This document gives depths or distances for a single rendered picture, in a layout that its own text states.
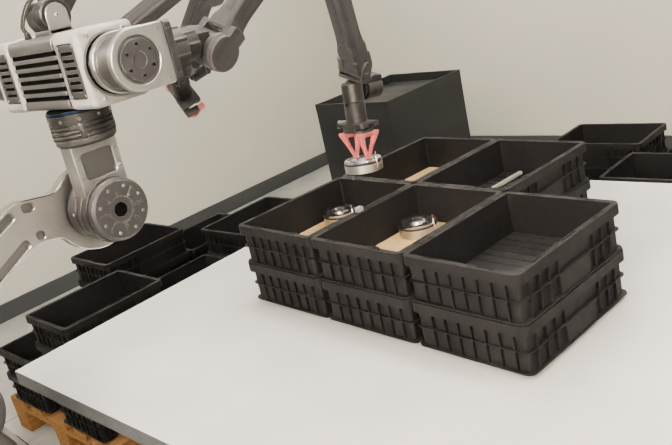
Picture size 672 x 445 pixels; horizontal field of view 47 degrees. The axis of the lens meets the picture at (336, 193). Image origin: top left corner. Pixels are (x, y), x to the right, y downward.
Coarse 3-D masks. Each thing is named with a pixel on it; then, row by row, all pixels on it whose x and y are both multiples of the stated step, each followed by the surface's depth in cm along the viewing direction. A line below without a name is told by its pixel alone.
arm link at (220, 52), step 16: (240, 0) 161; (256, 0) 163; (224, 16) 160; (240, 16) 161; (224, 32) 159; (240, 32) 160; (208, 48) 156; (224, 48) 158; (208, 64) 158; (224, 64) 160
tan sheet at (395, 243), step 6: (438, 222) 207; (396, 234) 205; (390, 240) 202; (396, 240) 201; (402, 240) 200; (408, 240) 199; (414, 240) 199; (378, 246) 200; (384, 246) 199; (390, 246) 198; (396, 246) 197; (402, 246) 196
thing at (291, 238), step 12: (336, 180) 231; (348, 180) 229; (360, 180) 225; (372, 180) 222; (312, 192) 225; (288, 204) 219; (372, 204) 202; (348, 216) 196; (240, 228) 208; (252, 228) 204; (264, 228) 201; (324, 228) 191; (276, 240) 197; (288, 240) 193; (300, 240) 189
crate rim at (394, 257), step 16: (400, 192) 206; (480, 192) 194; (496, 192) 190; (368, 208) 199; (336, 224) 192; (448, 224) 176; (320, 240) 184; (368, 256) 173; (384, 256) 169; (400, 256) 166
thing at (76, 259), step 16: (144, 224) 352; (128, 240) 347; (144, 240) 353; (160, 240) 325; (176, 240) 332; (80, 256) 330; (96, 256) 335; (112, 256) 341; (128, 256) 314; (144, 256) 321; (160, 256) 326; (176, 256) 333; (80, 272) 326; (96, 272) 316; (144, 272) 321; (160, 272) 326
